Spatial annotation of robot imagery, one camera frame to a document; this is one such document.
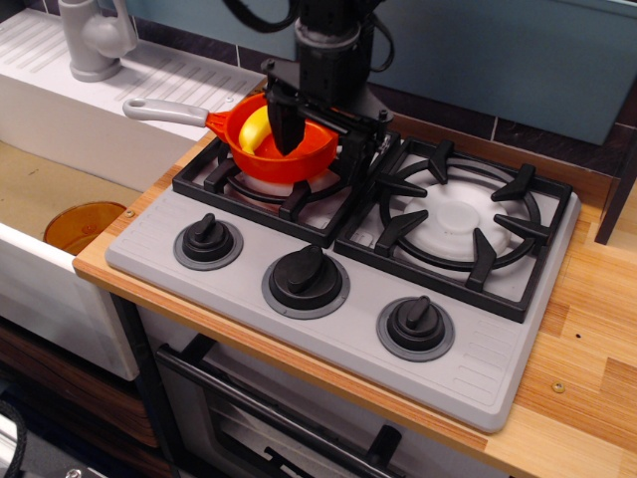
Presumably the black left stove knob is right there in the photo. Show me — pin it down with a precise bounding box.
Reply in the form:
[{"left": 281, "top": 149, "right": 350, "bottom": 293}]
[{"left": 173, "top": 213, "right": 244, "bottom": 271}]

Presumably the black right burner grate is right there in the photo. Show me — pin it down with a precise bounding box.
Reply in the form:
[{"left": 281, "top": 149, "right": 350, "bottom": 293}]
[{"left": 334, "top": 138, "right": 574, "bottom": 323}]

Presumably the orange toy pot grey handle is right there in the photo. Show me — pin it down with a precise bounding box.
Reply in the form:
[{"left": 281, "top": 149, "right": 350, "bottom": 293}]
[{"left": 122, "top": 94, "right": 338, "bottom": 183}]

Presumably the orange transparent lid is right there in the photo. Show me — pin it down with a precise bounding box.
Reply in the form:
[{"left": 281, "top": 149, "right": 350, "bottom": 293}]
[{"left": 44, "top": 201, "right": 126, "bottom": 256}]

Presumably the yellow toy banana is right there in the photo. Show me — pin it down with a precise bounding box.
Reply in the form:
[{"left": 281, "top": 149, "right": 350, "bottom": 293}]
[{"left": 239, "top": 106, "right": 272, "bottom": 154}]

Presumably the black stove knob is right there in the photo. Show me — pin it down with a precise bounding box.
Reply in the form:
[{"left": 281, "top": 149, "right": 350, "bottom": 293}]
[
  {"left": 173, "top": 213, "right": 244, "bottom": 271},
  {"left": 262, "top": 245, "right": 350, "bottom": 321},
  {"left": 376, "top": 296, "right": 455, "bottom": 362}
]

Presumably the oven door with black handle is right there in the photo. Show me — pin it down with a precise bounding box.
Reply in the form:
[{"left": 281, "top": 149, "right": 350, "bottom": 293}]
[{"left": 155, "top": 335, "right": 494, "bottom": 477}]

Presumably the black cable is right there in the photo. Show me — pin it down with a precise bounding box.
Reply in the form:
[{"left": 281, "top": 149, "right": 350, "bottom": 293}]
[{"left": 0, "top": 396, "right": 29, "bottom": 478}]

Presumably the black left burner grate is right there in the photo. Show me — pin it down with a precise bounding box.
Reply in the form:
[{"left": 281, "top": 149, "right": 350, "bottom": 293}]
[{"left": 172, "top": 136, "right": 363, "bottom": 247}]

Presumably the black burner grate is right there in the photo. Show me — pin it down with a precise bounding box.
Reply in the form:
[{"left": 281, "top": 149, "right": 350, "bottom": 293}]
[
  {"left": 334, "top": 138, "right": 574, "bottom": 323},
  {"left": 172, "top": 136, "right": 363, "bottom": 247}
]

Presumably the grey toy faucet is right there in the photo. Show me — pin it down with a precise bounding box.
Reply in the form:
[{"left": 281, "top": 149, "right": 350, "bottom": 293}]
[{"left": 59, "top": 1, "right": 138, "bottom": 83}]

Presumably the grey toy stove top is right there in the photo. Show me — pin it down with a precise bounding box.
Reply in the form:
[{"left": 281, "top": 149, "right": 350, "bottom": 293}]
[{"left": 106, "top": 138, "right": 581, "bottom": 432}]

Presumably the black middle stove knob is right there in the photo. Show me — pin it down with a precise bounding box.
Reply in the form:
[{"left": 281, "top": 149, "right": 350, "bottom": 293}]
[{"left": 262, "top": 245, "right": 350, "bottom": 321}]

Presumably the teal range hood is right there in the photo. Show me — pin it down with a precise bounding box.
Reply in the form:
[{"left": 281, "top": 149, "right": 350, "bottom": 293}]
[{"left": 123, "top": 0, "right": 637, "bottom": 146}]

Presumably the white toy sink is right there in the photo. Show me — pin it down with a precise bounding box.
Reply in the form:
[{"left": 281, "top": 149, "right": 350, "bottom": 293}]
[{"left": 1, "top": 9, "right": 262, "bottom": 381}]

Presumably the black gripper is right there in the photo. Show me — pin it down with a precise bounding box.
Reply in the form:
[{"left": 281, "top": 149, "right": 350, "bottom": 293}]
[{"left": 261, "top": 42, "right": 392, "bottom": 197}]

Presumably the black right stove knob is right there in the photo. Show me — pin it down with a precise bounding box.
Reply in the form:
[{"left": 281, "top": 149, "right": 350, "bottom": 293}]
[{"left": 376, "top": 296, "right": 455, "bottom": 362}]

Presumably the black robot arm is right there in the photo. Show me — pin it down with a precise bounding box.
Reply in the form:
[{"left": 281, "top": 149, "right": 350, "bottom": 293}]
[{"left": 263, "top": 1, "right": 393, "bottom": 185}]

